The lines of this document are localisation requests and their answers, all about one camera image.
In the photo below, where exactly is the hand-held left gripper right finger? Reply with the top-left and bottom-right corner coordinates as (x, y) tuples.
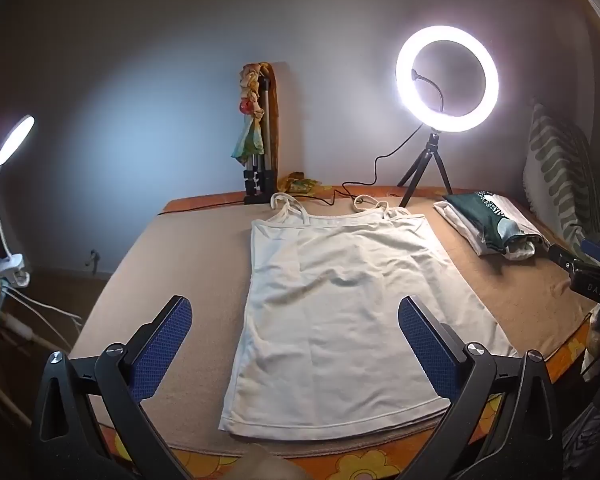
(397, 295), (566, 480)

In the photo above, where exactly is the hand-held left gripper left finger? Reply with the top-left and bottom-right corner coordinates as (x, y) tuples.
(32, 295), (193, 480)

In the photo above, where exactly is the white camisole top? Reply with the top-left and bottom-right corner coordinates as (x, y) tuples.
(218, 192), (517, 442)

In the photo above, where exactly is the light blue folded garment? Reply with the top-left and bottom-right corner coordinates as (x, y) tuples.
(494, 216), (539, 262)

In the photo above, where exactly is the black white dotted garment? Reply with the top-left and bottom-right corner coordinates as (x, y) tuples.
(475, 190), (505, 218)

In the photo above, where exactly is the green striped white pillow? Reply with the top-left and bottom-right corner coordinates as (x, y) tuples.
(522, 102), (600, 261)

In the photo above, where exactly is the white folded garment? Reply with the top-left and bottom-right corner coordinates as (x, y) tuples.
(434, 194), (551, 257)

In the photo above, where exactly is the dark green folded garment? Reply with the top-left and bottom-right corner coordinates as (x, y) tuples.
(442, 191), (507, 253)

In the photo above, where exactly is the small black tripod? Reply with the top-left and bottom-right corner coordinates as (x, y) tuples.
(397, 132), (455, 208)

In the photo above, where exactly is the yellow green crumpled cloth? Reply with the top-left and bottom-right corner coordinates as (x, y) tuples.
(280, 172), (321, 195)

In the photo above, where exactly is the colourful scarf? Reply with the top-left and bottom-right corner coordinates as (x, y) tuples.
(232, 61), (282, 186)

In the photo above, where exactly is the white clip desk lamp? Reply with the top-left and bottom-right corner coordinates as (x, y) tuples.
(0, 114), (36, 288)

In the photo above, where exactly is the white lamp cable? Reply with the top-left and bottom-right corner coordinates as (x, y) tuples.
(7, 284), (84, 333)

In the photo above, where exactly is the white ring light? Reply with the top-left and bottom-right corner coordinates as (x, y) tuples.
(395, 24), (500, 134)

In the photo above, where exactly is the black ring light cable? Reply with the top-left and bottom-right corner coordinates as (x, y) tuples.
(157, 132), (433, 213)

